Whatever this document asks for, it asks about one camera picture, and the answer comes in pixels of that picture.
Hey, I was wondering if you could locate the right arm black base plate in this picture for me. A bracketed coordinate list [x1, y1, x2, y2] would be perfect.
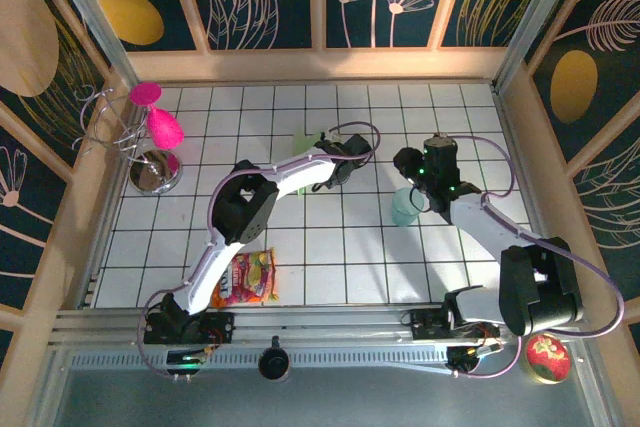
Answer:
[401, 306, 501, 343]

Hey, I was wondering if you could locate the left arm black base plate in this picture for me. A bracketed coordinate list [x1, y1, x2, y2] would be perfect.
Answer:
[143, 310, 236, 346]

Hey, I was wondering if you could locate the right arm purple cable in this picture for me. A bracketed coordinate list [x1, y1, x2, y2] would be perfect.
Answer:
[452, 134, 626, 379]

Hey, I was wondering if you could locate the aluminium mounting rail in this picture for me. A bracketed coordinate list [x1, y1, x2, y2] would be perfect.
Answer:
[47, 300, 591, 348]

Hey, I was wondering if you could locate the small controller board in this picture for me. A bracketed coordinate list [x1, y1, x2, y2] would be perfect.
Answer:
[446, 340, 504, 377]
[166, 346, 207, 379]

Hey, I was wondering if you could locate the perforated metal cable duct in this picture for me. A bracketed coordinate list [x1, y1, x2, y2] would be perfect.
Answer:
[69, 350, 451, 369]

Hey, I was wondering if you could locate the teal translucent plastic cup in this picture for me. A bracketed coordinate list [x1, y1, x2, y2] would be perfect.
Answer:
[390, 186, 425, 227]

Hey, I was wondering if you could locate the aluminium frame post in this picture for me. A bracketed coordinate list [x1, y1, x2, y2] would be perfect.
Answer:
[42, 0, 140, 87]
[492, 0, 571, 93]

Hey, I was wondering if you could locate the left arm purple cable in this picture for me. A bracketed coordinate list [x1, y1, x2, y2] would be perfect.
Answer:
[137, 121, 382, 379]

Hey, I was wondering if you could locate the red round floral tin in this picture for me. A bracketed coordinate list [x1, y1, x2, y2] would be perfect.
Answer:
[523, 334, 572, 386]

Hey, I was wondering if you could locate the pink flat round sponge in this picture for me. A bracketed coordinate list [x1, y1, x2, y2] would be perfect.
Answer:
[130, 81, 164, 107]

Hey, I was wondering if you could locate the pink egg-shaped sponge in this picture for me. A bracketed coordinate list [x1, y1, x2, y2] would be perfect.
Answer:
[146, 106, 186, 151]

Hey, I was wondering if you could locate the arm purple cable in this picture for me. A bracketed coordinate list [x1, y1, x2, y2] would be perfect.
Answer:
[452, 134, 626, 379]
[137, 121, 382, 379]

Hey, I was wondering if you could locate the orange Fox's candy bag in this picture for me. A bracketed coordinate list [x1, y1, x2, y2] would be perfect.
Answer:
[212, 246, 280, 309]

